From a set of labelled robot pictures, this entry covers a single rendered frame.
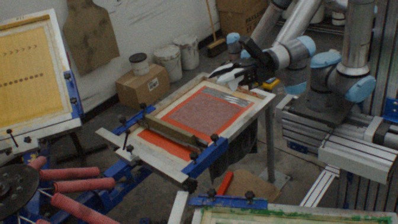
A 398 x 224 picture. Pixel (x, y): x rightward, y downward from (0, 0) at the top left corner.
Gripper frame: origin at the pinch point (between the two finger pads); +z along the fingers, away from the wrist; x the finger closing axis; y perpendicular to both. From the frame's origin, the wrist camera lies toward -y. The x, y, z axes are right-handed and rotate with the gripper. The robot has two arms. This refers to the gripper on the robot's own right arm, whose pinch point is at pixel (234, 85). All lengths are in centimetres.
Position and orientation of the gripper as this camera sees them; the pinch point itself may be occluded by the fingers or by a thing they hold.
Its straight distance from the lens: 235.9
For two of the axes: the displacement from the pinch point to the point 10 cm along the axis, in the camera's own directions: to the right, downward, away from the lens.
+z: 1.5, 8.0, 5.7
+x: 6.6, -5.1, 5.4
